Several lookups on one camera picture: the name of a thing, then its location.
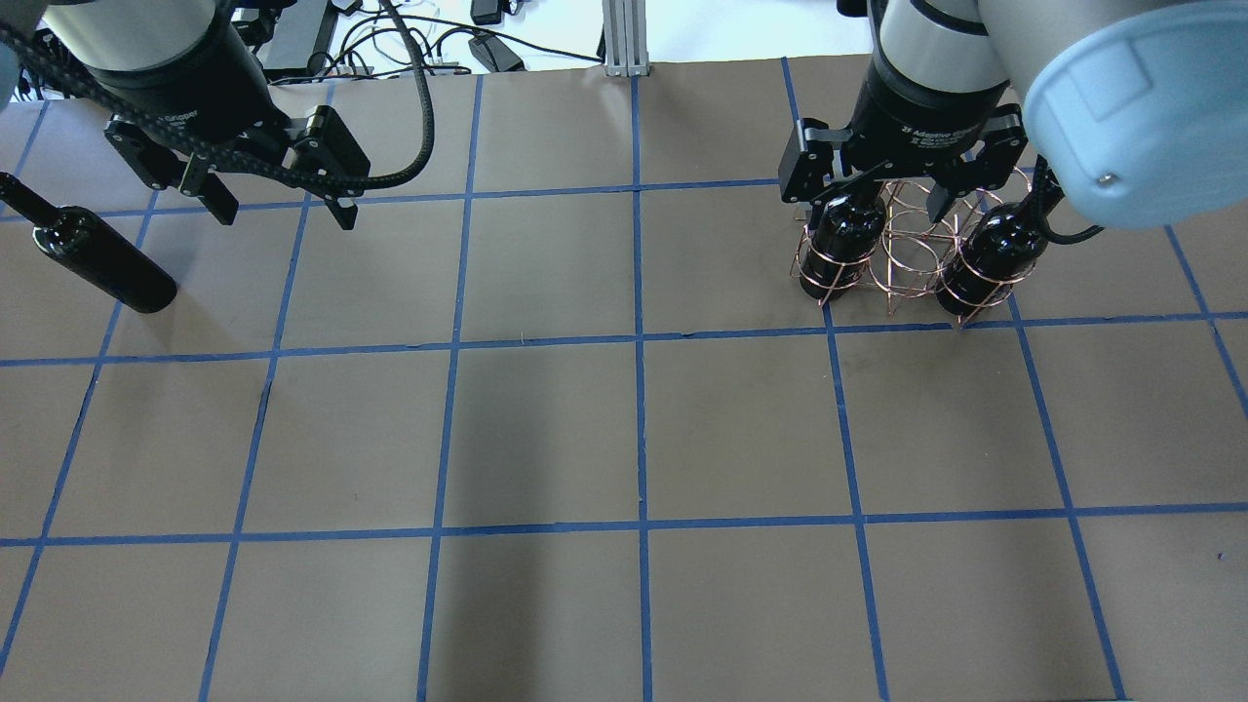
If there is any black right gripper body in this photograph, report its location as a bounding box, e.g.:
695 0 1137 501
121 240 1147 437
778 49 1027 204

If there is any dark wine bottle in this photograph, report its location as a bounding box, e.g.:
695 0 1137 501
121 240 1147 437
1 172 177 314

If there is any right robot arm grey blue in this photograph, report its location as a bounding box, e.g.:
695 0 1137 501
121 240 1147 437
778 1 1247 229

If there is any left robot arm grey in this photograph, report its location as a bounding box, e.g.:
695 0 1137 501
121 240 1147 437
2 1 369 229

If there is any dark bottle in basket left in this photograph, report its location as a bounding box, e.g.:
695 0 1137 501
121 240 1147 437
799 184 886 301

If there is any dark bottle in basket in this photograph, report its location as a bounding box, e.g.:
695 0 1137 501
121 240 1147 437
799 184 886 301
935 201 1048 319

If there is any dark bottle in basket right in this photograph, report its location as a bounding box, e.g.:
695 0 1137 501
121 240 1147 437
935 201 1048 319

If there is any black power brick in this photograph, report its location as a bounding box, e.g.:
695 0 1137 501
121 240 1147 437
258 1 337 80

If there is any black power adapter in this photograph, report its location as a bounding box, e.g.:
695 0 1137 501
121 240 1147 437
468 34 527 74

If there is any copper wire wine basket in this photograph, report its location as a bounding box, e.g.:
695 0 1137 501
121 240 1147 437
789 179 1037 326

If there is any black braided cable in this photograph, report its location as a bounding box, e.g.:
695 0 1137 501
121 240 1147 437
0 0 436 192

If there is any aluminium frame post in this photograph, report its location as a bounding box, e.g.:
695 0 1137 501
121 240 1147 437
602 0 651 77

